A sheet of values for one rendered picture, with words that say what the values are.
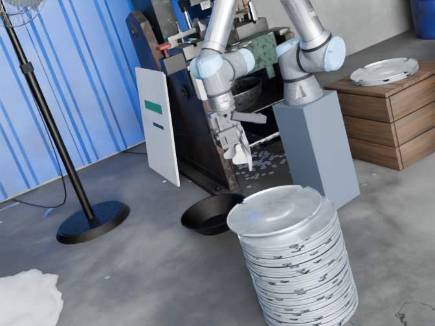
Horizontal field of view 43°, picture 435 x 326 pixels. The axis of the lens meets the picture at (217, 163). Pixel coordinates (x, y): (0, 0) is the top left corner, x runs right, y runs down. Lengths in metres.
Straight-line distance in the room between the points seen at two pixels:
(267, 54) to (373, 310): 1.38
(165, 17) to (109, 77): 1.02
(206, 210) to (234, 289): 0.63
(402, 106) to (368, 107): 0.14
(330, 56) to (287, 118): 0.32
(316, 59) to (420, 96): 0.62
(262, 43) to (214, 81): 1.04
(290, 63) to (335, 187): 0.52
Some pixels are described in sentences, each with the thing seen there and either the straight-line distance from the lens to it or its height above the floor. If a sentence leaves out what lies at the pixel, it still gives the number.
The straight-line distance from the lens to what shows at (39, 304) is 2.10.
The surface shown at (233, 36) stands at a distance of 2.63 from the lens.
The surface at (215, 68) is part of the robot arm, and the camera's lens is 1.62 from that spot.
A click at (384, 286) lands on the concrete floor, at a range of 1.79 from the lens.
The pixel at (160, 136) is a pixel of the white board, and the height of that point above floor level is 0.24.
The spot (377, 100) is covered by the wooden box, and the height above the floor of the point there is 0.32.
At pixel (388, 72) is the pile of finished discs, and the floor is 0.37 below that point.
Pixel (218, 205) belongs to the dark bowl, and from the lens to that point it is 2.50.
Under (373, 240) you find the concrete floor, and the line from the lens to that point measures 2.02.
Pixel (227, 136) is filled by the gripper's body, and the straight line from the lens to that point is 1.67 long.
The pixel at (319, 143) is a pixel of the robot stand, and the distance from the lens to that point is 2.13.
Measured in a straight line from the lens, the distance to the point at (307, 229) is 1.54.
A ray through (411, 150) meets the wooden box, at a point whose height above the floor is 0.06.
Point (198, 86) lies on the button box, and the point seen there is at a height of 0.56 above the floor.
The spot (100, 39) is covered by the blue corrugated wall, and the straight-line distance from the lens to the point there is 3.77.
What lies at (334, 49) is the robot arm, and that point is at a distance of 1.99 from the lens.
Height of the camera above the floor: 1.06
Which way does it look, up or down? 20 degrees down
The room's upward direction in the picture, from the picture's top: 18 degrees counter-clockwise
